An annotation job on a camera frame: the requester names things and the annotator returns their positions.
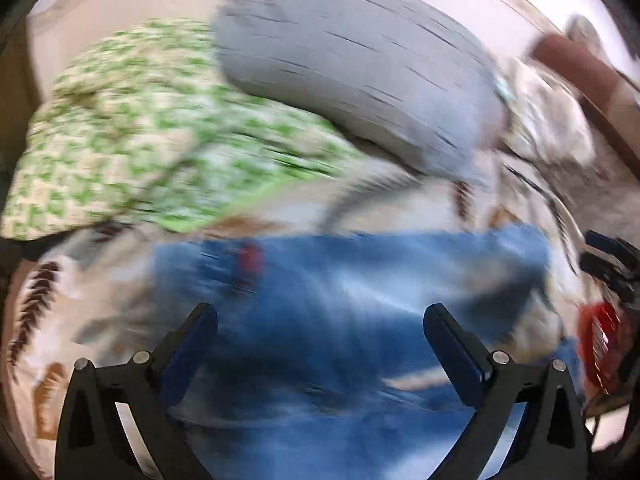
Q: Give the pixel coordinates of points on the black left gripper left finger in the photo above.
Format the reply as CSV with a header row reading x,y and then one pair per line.
x,y
92,442

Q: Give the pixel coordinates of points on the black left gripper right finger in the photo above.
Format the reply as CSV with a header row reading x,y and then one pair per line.
x,y
551,440

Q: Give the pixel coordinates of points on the blue denim jeans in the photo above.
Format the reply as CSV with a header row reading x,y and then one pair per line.
x,y
316,370

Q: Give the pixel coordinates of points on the red glass dish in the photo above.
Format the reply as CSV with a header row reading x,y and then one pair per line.
x,y
597,329

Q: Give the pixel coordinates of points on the beige leaf print blanket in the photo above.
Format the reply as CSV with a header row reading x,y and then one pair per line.
x,y
91,294

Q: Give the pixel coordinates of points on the brown wooden headboard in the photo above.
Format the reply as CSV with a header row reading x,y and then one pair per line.
x,y
611,100

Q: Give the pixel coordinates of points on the cream crumpled cloth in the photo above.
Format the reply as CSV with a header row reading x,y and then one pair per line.
x,y
546,123

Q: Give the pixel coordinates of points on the green patterned quilt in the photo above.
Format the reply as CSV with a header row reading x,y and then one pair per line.
x,y
142,126

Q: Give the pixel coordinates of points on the grey pillow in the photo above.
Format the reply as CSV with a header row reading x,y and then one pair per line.
x,y
398,73

